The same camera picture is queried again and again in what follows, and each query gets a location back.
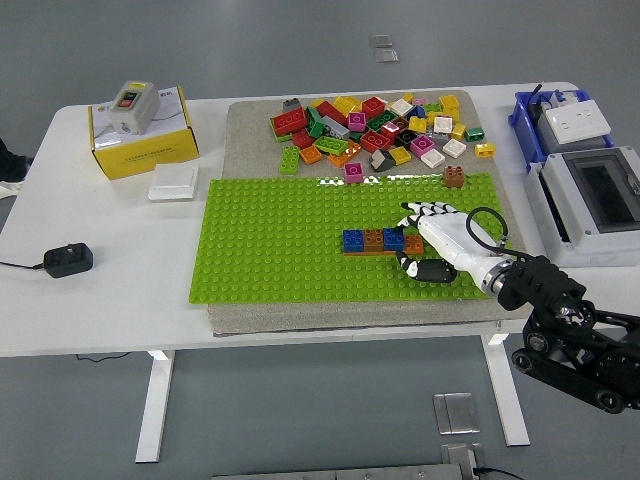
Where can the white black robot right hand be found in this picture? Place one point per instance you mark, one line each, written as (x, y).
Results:
(455, 240)

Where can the blue toy brick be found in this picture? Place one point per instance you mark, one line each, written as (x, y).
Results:
(393, 240)
(353, 240)
(416, 112)

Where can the white toy brick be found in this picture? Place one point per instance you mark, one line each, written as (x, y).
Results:
(433, 158)
(401, 107)
(454, 148)
(442, 125)

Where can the dark grey sloped brick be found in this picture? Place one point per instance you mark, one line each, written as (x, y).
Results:
(382, 162)

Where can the dark green toy brick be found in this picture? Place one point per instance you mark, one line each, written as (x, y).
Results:
(315, 125)
(382, 120)
(474, 134)

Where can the black toy brick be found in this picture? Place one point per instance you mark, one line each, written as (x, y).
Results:
(406, 139)

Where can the dark brown toy brick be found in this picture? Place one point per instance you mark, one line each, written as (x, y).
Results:
(401, 123)

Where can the small green toy brick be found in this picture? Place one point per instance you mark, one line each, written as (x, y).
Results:
(433, 107)

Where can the long orange toy brick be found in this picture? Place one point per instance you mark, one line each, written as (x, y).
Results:
(344, 159)

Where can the small yellow toy brick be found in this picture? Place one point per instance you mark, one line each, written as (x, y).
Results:
(319, 104)
(408, 97)

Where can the light green toy brick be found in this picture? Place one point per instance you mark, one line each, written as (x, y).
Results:
(289, 160)
(330, 145)

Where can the long grey toy brick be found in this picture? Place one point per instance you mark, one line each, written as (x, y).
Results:
(336, 127)

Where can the small orange toy brick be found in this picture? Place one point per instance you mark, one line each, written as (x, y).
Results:
(311, 155)

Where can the green studded baseplate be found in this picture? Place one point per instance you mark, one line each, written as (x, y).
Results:
(280, 250)

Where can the flat green toy brick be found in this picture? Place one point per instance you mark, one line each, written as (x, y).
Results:
(282, 137)

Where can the large red toy brick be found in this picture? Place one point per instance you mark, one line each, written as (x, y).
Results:
(290, 120)

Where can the dark grey toy brick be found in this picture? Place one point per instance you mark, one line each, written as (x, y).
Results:
(292, 105)

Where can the grey device box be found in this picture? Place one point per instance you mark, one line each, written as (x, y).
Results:
(544, 136)

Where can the blue plastic bin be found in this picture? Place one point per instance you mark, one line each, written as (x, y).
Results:
(520, 117)

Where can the white table leg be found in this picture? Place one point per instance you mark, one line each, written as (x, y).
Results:
(505, 390)
(155, 400)

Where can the white socket panel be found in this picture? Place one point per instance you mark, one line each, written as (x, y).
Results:
(575, 120)

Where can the large silver floor hatch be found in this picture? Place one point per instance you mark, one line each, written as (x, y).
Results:
(456, 413)

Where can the small silver floor plate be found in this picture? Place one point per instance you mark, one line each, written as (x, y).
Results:
(387, 56)
(380, 40)

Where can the grey-brown mat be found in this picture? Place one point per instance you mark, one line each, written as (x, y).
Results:
(250, 140)

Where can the grey metal bar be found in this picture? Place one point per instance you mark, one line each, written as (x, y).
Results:
(340, 474)

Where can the yellow cardboard box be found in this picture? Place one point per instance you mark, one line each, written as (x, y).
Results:
(145, 160)

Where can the black power adapter plug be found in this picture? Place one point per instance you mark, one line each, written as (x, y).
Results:
(68, 260)

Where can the person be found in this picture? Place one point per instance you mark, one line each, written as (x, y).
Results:
(10, 160)

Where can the grey enclosure with window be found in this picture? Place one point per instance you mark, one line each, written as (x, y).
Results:
(610, 190)

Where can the grey metal bracket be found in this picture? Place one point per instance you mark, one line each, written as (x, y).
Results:
(460, 457)

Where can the white wall switch plate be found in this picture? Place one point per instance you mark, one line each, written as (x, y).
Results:
(173, 182)

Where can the grey push-button switch box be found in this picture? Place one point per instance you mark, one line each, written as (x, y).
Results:
(135, 112)

